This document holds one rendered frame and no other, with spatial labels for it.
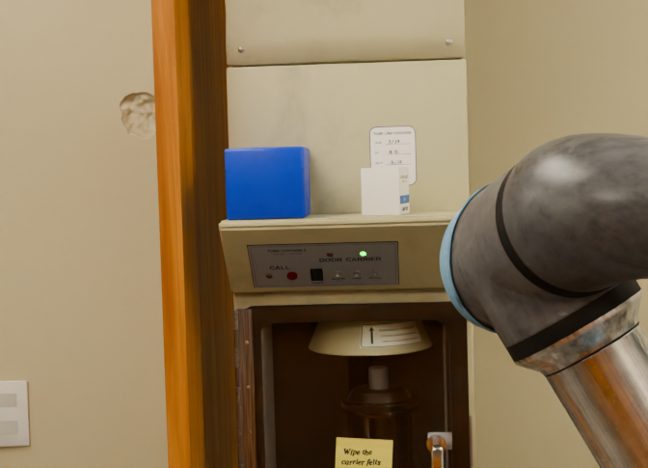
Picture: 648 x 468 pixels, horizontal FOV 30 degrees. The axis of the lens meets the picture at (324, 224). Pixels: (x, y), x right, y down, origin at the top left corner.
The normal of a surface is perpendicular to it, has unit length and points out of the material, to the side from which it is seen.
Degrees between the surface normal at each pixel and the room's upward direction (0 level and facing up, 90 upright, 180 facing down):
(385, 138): 90
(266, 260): 135
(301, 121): 90
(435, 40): 90
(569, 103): 90
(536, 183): 65
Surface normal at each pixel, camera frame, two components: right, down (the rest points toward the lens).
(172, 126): -0.06, 0.05
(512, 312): -0.69, 0.32
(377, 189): -0.31, 0.06
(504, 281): -0.66, 0.63
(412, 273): -0.02, 0.74
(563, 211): -0.52, 0.07
